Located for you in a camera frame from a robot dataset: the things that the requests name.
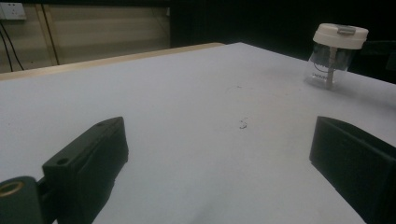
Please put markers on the vertical wooden wall strip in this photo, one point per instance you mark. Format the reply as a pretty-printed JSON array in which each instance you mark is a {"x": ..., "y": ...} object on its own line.
[{"x": 46, "y": 34}]

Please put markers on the black curtain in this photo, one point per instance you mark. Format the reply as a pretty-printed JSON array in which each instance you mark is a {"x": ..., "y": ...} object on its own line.
[{"x": 264, "y": 21}]

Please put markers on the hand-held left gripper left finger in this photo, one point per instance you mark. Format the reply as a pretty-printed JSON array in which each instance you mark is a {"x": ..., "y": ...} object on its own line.
[{"x": 93, "y": 155}]

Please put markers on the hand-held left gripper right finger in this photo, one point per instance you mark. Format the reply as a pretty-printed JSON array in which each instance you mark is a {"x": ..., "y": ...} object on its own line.
[{"x": 358, "y": 161}]

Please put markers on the white wall socket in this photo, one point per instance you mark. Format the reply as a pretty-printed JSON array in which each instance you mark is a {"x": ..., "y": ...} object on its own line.
[{"x": 12, "y": 11}]

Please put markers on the clear jar with white lid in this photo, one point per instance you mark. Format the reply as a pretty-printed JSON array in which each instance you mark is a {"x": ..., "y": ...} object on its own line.
[{"x": 339, "y": 37}]

